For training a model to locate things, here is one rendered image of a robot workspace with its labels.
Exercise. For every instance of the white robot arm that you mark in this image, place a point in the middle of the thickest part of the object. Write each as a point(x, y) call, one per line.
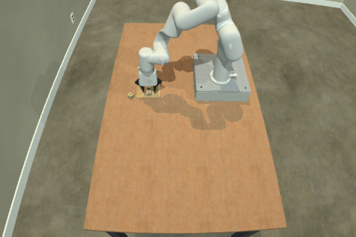
point(179, 19)

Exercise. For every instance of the tan flat mat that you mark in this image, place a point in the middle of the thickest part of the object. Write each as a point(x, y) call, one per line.
point(155, 94)

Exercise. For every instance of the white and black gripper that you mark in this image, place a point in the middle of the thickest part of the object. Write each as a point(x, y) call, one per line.
point(148, 80)

